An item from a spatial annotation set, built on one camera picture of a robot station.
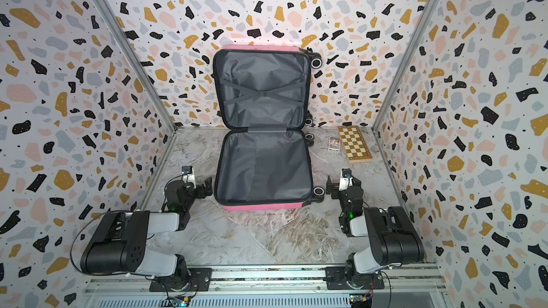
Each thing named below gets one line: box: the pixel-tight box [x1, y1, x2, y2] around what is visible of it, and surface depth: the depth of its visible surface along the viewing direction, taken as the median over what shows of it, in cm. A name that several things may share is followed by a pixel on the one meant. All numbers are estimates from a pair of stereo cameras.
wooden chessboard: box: [337, 125, 373, 164], surface depth 113 cm
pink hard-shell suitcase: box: [212, 44, 324, 212], surface depth 101 cm
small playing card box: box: [328, 136, 341, 152], surface depth 115 cm
